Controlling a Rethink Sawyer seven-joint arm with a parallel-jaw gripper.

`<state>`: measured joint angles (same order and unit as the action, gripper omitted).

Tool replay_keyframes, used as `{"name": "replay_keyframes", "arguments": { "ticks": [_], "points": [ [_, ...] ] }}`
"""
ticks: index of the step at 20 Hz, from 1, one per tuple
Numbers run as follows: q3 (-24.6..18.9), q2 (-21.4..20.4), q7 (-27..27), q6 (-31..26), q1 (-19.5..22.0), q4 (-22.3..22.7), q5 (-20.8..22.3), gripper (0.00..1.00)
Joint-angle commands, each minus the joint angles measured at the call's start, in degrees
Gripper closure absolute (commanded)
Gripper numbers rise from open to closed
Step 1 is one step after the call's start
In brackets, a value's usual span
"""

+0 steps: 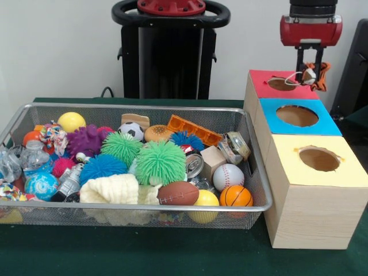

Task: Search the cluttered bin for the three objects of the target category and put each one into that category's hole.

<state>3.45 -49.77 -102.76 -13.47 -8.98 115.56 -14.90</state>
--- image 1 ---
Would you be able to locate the black upright panel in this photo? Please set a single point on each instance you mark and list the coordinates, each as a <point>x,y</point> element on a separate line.
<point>353,66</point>

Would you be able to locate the wooden three-hole box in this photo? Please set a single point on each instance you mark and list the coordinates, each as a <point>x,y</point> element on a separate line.
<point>310,212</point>

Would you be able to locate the dark green tablecloth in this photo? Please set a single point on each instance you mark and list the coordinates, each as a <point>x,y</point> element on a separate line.
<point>143,253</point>

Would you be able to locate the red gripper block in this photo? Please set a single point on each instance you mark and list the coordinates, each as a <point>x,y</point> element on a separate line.
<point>310,31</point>

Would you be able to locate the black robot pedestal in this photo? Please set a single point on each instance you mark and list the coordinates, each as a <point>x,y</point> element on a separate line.
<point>132,57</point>

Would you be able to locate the yellow smooth ball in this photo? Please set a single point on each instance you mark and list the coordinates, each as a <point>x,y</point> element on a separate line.
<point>205,198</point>

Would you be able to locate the cream knitted cloth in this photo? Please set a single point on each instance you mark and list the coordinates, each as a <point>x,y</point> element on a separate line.
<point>109,188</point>

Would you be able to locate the blue spiky rubber ball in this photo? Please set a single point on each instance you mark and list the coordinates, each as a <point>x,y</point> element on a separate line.
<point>100,169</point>

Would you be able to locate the black and white soccer ball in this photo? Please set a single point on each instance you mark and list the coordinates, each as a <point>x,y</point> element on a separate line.
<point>130,130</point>

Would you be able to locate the green spiky rubber ball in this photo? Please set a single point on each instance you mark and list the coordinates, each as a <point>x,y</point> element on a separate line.
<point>120,148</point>
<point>159,162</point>

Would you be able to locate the silver mesh bin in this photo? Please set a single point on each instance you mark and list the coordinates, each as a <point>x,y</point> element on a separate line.
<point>230,215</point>

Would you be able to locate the green cloth side table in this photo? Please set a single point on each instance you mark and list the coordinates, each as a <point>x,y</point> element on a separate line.
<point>360,113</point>

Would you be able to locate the orange striped plush tiger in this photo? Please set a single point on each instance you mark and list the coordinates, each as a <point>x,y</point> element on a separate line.
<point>310,75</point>

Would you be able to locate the brown football toy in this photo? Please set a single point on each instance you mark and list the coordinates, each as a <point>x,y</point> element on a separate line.
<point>178,193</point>

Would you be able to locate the tan burger toy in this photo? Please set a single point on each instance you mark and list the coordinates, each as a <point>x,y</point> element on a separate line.
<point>158,132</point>

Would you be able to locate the purple knobbly ball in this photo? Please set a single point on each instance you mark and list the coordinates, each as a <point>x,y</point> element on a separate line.
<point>83,141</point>

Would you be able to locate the white baseball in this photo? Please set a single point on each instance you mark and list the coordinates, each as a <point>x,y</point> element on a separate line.
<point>228,177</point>

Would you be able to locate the small blue spiky ball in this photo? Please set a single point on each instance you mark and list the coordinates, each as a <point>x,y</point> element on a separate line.
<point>187,139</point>

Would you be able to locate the orange basketball toy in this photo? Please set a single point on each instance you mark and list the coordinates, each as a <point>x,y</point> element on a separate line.
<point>235,196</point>

